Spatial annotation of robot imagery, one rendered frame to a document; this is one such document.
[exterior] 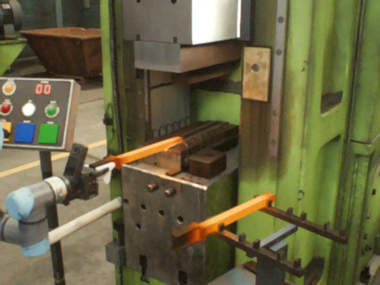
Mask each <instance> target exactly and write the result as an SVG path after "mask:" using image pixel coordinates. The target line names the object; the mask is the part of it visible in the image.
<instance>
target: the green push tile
mask: <svg viewBox="0 0 380 285"><path fill-rule="evenodd" d="M58 129H59V125H47V124H41V125H40V131H39V138H38V143H44V144H55V145H56V143H57V138H58Z"/></svg>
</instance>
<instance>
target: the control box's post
mask: <svg viewBox="0 0 380 285"><path fill-rule="evenodd" d="M39 160H40V166H41V173H42V180H43V181H44V180H46V179H48V178H51V177H53V175H52V159H51V152H50V151H39ZM46 212H47V225H48V228H50V229H55V228H57V227H58V220H57V214H56V205H54V206H52V207H50V208H48V209H46ZM50 251H51V258H52V269H53V275H54V279H57V280H60V279H63V278H64V271H63V264H62V252H61V245H60V240H58V241H57V242H54V243H53V244H50ZM54 285H65V283H64V280H62V281H60V282H59V283H58V282H55V281H54Z"/></svg>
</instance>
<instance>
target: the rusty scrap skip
mask: <svg viewBox="0 0 380 285"><path fill-rule="evenodd" d="M19 34H22V36H23V37H24V39H27V40H28V45H29V46H30V47H31V49H32V51H33V52H34V53H35V55H36V57H37V58H38V59H39V60H40V63H41V64H42V65H43V67H44V69H45V70H46V71H49V72H50V73H48V78H52V79H74V80H75V82H76V83H87V82H91V81H97V80H101V79H103V75H102V33H101V29H93V28H89V29H84V28H55V29H45V30H35V31H19ZM71 76H72V77H71Z"/></svg>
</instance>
